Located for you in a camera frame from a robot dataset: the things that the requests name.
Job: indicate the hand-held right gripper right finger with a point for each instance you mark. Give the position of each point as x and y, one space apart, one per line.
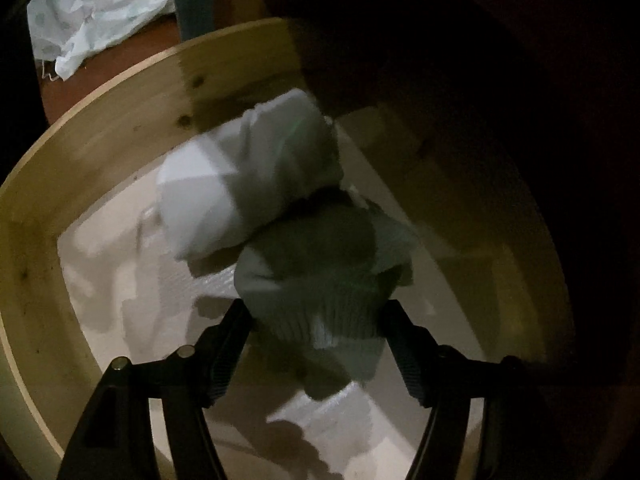
407 355

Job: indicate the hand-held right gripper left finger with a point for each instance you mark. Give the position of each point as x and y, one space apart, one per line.
225 355

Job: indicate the grey ribbed cloth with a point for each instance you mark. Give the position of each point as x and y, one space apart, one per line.
320 280

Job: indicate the white folded cloth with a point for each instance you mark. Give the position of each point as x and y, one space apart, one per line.
200 200

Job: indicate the white patterned cloth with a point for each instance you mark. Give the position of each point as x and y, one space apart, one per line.
100 5

